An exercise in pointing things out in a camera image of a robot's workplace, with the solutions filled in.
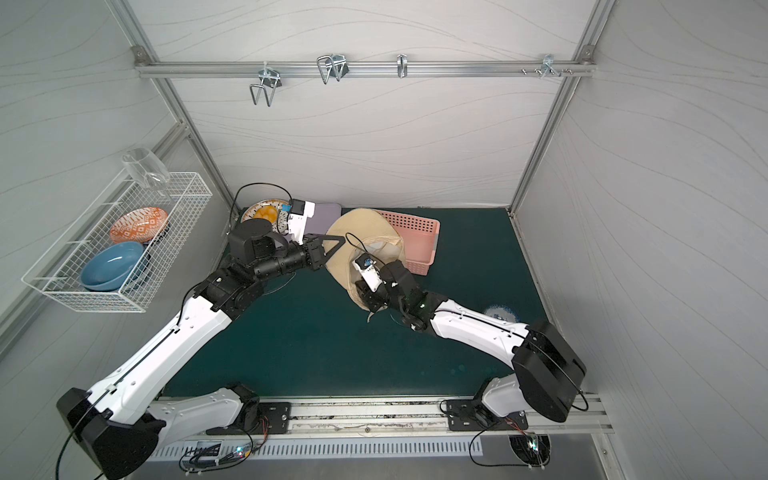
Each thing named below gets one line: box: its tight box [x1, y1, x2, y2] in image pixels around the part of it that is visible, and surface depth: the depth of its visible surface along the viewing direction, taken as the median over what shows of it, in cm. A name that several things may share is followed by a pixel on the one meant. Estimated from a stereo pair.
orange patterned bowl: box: [110, 207, 169, 243], surface depth 72 cm
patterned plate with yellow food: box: [241, 199, 291, 234], surface depth 120 cm
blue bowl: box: [80, 241, 145, 292], surface depth 62 cm
